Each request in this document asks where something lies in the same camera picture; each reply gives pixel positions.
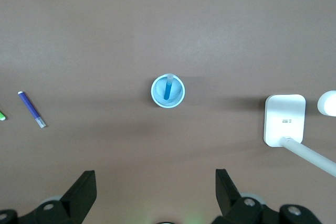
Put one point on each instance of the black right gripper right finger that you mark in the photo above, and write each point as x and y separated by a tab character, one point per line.
228	197

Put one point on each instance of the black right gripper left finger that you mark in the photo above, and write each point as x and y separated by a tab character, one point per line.
78	197

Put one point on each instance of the blue marker pen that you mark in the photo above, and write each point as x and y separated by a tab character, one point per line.
168	90

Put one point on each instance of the purple marker pen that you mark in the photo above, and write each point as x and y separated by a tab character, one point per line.
29	104

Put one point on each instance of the green marker pen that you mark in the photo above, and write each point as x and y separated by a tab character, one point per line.
2	116

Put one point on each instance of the light blue plastic cup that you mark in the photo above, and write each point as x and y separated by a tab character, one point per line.
177	90

